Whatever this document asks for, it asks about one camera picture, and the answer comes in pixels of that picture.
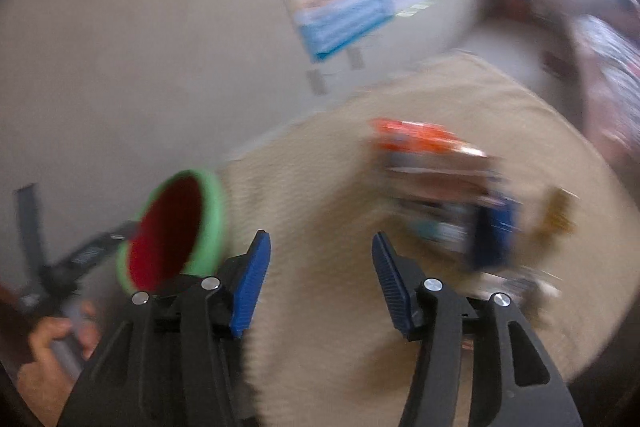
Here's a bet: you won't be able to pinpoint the dark blue snack wrapper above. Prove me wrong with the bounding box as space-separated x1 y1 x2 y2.
470 197 518 271

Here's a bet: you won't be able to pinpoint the orange snack wrapper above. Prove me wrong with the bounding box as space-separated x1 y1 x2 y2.
370 118 466 154

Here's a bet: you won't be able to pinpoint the small gold candy wrapper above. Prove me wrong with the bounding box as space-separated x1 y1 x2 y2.
538 187 578 236

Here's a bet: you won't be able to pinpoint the silver blue foil bag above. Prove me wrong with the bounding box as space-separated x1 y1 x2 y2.
398 200 478 255

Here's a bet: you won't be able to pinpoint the pink strawberry milk carton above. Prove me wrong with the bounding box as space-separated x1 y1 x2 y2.
465 267 561 308

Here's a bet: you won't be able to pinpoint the green red trash bin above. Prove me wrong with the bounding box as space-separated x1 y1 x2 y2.
116 169 227 295

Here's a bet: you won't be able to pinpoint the person's left hand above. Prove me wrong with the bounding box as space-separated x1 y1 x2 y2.
16 317 76 426

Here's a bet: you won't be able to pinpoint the beige checkered tablecloth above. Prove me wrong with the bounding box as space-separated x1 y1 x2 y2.
222 53 639 426

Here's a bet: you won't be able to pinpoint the red shoes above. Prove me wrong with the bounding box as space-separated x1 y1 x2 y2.
540 51 575 79

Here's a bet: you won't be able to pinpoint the bed with plaid quilt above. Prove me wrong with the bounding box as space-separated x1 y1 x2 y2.
567 15 639 168

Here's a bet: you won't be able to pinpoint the white wall socket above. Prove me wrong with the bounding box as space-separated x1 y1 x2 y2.
346 46 366 70

